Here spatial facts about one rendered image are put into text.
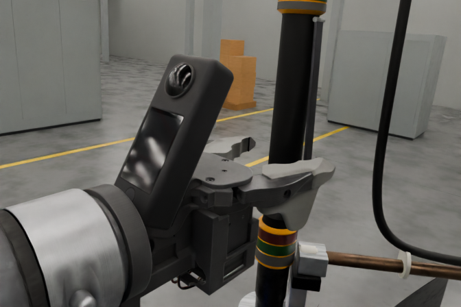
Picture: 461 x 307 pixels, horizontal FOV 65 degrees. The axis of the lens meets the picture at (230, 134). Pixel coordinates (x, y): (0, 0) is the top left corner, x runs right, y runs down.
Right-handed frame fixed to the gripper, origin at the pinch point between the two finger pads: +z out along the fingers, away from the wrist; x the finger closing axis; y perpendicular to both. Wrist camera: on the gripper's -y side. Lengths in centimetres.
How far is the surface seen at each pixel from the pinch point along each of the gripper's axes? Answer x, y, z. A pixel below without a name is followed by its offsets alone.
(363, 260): 7.6, 11.3, 5.4
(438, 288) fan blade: 11.8, 28.5, 33.7
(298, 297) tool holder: 3.0, 16.2, 0.9
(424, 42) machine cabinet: -165, -15, 694
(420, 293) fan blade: 10.2, 27.6, 28.9
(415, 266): 11.9, 11.4, 8.3
